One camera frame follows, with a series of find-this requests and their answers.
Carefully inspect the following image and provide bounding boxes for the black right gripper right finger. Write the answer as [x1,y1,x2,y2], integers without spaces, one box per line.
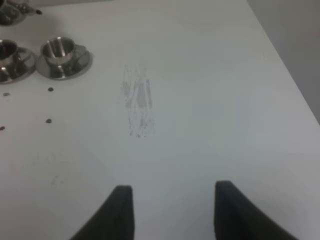
[213,180,296,240]

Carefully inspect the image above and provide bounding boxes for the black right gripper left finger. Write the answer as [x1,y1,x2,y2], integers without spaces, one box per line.
[72,185,135,240]

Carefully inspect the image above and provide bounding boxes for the right stainless steel saucer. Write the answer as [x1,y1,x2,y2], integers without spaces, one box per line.
[35,45,93,80]

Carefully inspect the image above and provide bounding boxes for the right stainless steel teacup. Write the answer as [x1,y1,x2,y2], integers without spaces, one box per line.
[40,36,87,66]

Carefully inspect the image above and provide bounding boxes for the stainless steel teacup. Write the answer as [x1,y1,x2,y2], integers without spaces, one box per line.
[0,39,22,67]
[40,36,87,66]

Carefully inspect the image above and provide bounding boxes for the left stainless steel saucer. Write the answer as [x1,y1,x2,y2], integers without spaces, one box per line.
[0,47,36,85]

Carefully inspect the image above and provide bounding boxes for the left stainless steel teacup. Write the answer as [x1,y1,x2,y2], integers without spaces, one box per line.
[0,39,22,67]

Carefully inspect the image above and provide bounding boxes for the teapot stainless steel saucer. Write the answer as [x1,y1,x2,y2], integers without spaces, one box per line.
[0,0,43,26]

